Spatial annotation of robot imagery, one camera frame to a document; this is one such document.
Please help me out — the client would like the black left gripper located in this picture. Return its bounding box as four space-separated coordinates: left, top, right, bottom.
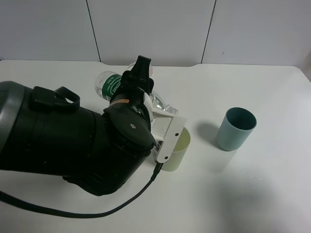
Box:
108 55 154 114

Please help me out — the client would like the clear bottle green label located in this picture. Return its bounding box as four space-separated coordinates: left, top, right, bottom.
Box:
95 71 178 115

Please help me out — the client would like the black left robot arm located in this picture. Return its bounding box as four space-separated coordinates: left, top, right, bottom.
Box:
0 56 156 196

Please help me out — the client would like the blue sleeved white cup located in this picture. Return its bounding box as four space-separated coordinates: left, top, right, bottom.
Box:
127 62 154 78

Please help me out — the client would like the pale yellow plastic cup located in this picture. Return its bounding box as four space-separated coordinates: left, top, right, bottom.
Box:
162 127 191 172

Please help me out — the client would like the teal blue plastic cup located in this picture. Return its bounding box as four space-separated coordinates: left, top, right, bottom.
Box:
217 107 257 151

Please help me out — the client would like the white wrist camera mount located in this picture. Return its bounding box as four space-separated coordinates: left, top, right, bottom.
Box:
143 91 187 164

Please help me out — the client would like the black braided cable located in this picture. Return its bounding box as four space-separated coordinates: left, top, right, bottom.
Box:
0 162 163 218

